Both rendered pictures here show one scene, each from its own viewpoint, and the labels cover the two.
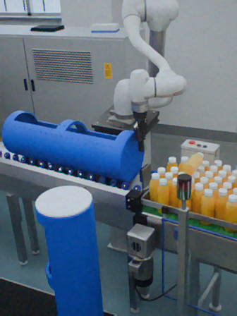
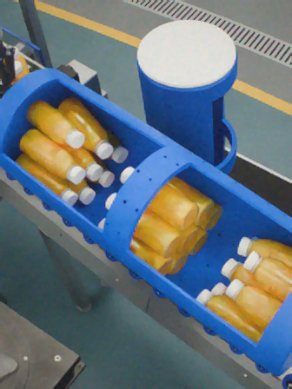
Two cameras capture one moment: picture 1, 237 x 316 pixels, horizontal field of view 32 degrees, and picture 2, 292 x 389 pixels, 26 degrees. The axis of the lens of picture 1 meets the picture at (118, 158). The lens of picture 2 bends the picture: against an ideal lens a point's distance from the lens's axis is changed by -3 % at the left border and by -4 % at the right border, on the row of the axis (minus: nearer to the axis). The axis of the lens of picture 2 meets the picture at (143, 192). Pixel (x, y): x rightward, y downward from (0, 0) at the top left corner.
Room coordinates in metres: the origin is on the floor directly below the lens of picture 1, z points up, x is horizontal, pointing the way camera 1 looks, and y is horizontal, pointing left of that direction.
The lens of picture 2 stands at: (3.02, 0.49, 2.29)
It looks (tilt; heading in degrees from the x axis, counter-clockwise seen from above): 56 degrees down; 198
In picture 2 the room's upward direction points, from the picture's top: 11 degrees counter-clockwise
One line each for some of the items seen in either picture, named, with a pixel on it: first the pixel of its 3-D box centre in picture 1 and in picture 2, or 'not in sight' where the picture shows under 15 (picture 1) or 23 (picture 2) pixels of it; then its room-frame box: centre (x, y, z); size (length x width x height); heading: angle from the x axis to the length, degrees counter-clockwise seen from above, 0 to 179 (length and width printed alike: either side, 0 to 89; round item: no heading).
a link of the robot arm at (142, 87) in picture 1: (141, 84); not in sight; (2.06, -0.14, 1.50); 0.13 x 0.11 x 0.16; 91
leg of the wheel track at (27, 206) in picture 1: (30, 220); not in sight; (2.65, 0.70, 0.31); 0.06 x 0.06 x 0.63; 57
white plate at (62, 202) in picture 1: (63, 200); (186, 52); (1.75, 0.28, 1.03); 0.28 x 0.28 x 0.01
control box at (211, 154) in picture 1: (199, 152); not in sight; (2.16, -0.47, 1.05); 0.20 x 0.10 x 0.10; 57
